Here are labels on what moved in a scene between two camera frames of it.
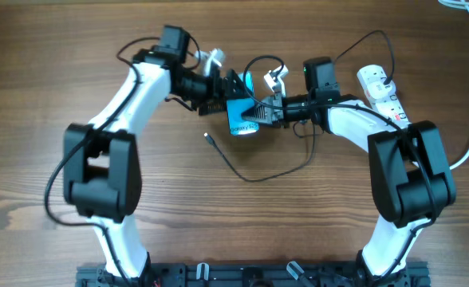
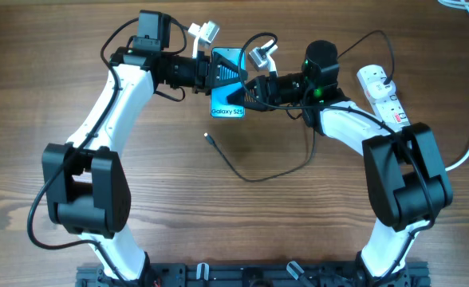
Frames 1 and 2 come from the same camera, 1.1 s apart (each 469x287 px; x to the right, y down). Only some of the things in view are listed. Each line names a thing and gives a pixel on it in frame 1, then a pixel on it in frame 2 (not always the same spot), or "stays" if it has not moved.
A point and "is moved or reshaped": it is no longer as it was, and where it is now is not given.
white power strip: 383,98 stays
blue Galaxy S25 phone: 237,106 is moved or reshaped
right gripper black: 274,112 → 269,92
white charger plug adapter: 377,89 stays
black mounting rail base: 256,274 stays
